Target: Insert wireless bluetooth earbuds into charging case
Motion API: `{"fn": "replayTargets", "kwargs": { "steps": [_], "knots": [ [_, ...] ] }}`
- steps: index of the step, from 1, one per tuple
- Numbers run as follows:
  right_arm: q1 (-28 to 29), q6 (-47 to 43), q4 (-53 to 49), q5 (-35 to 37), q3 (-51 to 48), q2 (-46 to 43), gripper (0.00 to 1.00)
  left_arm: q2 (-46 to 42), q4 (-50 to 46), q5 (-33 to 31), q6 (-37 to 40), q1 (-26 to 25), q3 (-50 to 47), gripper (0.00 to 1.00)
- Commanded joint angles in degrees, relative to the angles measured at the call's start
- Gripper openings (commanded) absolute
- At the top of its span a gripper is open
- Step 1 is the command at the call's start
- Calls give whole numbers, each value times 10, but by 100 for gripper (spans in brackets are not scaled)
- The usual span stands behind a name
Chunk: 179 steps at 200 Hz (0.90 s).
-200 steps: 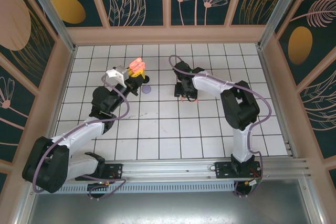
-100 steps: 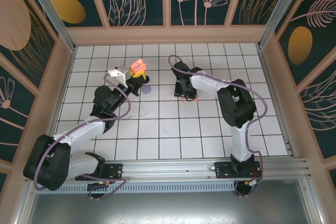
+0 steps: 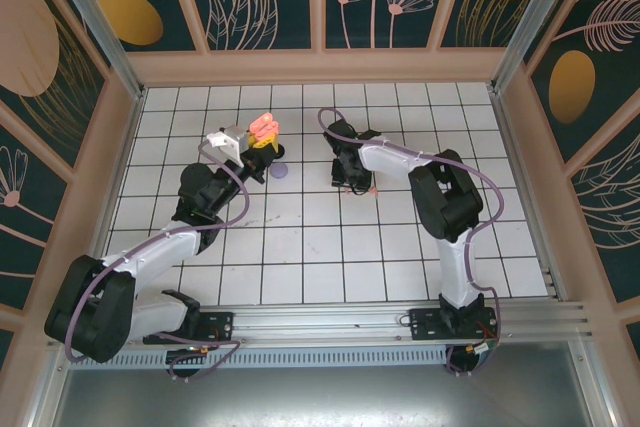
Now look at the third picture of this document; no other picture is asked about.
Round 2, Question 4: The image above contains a pink earbud charging case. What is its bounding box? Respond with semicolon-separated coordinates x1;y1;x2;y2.
249;111;281;142

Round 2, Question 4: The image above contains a grey metal sheet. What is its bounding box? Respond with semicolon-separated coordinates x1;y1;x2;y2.
29;366;616;427

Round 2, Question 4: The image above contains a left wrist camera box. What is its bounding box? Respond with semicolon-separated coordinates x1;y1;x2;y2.
207;125;250;162

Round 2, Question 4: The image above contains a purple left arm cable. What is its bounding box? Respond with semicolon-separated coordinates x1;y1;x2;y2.
65;140;250;383

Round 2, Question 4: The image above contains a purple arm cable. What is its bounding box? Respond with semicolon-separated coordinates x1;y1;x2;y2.
65;140;250;383
318;106;505;378

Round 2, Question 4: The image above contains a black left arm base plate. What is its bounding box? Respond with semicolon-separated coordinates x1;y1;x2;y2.
142;310;236;346

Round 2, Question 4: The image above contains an aluminium mounting rail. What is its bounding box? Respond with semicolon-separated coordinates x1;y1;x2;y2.
47;300;599;351

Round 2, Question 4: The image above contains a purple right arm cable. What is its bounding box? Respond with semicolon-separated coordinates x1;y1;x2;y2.
318;106;505;378

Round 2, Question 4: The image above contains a red black power wire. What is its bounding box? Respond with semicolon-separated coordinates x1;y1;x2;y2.
167;326;224;363
468;319;502;364

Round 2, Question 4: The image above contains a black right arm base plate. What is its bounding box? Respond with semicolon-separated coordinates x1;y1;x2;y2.
408;306;501;343

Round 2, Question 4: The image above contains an aluminium frame post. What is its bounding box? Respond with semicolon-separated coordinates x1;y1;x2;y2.
39;0;146;101
492;0;599;96

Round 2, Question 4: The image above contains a grey slotted cable duct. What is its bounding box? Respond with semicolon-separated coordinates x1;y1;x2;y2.
67;346;451;371

